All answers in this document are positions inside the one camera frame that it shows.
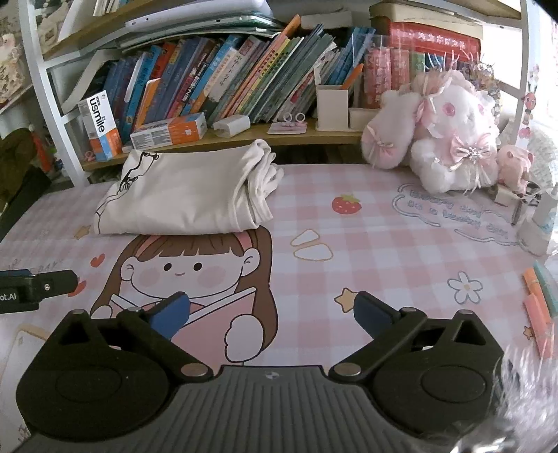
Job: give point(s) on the silver laptop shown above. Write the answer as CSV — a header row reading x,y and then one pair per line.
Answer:
x,y
196,21

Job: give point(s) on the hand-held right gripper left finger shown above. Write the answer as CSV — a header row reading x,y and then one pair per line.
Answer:
x,y
172,311

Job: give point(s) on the white pink plush bunny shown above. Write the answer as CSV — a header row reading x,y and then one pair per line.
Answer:
x,y
453,130

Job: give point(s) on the low white holder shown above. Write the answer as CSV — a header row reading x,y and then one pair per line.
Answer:
x,y
364,118

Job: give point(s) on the wooden bookshelf with white frame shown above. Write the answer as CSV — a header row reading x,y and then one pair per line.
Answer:
x,y
305,137

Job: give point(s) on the red white bottle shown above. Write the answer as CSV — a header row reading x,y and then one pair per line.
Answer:
x,y
35,146

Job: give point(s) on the brown cloth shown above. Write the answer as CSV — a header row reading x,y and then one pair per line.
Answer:
x,y
17,152

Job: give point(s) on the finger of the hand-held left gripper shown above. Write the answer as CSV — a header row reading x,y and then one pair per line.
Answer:
x,y
54,283

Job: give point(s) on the tall white orange blue box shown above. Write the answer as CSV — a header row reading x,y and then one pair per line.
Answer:
x,y
100,126

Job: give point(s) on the teal highlighter pen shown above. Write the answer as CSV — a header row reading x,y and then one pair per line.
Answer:
x,y
547,287

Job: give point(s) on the red boxed book set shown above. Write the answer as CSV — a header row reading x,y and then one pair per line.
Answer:
x,y
436,39

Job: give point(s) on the white t-shirt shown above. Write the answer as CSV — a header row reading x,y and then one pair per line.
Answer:
x,y
183,196

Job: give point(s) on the row of colourful books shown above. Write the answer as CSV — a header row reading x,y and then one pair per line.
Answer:
x,y
244,74

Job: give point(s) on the white square pen holder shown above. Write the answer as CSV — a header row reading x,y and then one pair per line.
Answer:
x,y
333,109

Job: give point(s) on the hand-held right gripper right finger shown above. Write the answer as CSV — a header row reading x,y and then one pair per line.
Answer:
x,y
370,311

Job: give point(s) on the grey pen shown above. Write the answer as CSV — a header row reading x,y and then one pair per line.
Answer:
x,y
517,213

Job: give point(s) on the flat orange white box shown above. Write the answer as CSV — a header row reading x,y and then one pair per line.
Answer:
x,y
170,130

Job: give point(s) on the small white box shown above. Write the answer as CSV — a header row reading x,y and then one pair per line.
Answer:
x,y
231,126

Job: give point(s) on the pink checked cartoon desk mat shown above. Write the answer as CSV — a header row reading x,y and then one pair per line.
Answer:
x,y
392,261

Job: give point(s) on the small pink plush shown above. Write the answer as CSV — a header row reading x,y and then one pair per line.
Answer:
x,y
514,165

